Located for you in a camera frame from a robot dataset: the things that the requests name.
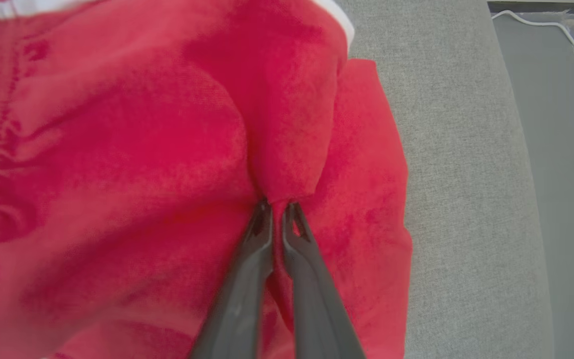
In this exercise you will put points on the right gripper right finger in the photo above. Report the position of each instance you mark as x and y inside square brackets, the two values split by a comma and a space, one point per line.
[317, 309]

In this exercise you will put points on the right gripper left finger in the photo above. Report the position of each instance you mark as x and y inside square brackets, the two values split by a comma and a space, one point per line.
[242, 299]

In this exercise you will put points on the grey fabric sofa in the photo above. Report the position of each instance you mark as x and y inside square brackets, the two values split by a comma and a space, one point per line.
[466, 199]

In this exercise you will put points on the red white shorts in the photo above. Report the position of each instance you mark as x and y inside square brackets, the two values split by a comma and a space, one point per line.
[376, 249]

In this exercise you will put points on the red basketball jersey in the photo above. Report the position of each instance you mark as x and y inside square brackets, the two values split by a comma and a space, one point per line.
[117, 174]

